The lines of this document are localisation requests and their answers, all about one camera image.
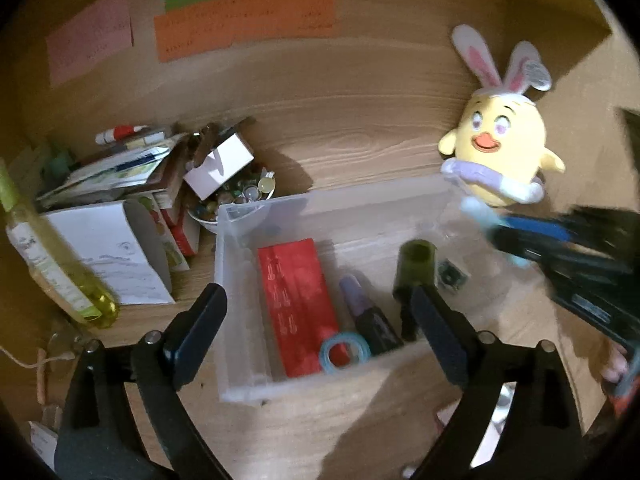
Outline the red and white tube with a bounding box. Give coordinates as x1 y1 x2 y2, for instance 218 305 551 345
95 122 151 146

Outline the light teal small bottle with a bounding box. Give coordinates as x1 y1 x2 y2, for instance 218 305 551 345
460 195 533 268

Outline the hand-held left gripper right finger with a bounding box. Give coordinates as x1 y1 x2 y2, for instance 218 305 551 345
407 282 587 480

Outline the dark green bottle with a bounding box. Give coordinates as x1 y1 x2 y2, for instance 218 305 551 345
391 240 436 343

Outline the yellow-green spray bottle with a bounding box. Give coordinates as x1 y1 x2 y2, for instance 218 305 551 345
0 157 121 330

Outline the green tape roll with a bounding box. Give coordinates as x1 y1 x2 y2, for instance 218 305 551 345
47 152 75 181

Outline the red paper packet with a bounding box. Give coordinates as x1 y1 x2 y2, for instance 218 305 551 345
256 239 351 378

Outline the white folded paper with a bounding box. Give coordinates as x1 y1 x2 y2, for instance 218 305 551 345
42 199 176 306

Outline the small white box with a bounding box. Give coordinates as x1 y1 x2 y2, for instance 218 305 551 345
182 132 255 201

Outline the yellow chick plush toy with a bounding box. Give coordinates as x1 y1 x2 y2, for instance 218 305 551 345
437 24 566 209

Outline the person's right hand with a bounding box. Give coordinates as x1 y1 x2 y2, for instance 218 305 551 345
600 345 630 386

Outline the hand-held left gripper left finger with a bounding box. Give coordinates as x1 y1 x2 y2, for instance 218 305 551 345
54 282 231 480

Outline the white bowl of marbles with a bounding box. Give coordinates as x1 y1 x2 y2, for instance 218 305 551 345
187 170 278 235

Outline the orange paper note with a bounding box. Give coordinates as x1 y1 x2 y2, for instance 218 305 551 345
153 0 335 63

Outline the fruit printed box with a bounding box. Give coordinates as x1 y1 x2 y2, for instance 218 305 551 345
135 192 201 273

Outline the white cable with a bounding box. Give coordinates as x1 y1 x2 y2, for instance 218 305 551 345
0 345 53 373

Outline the stack of paper packets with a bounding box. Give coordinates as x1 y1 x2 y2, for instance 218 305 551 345
35 130 191 206

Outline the blue tape roll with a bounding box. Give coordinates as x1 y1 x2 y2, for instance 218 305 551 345
318 332 372 375

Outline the small dark square object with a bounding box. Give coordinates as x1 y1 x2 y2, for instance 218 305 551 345
436 259 468 291

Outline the clear plastic bin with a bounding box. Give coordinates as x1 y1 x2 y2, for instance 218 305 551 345
214 175 506 406

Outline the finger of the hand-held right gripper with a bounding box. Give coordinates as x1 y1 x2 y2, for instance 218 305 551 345
500 212 576 245
487 227 561 286

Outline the pink paper note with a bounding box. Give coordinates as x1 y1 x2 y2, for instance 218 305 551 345
46 0 136 87

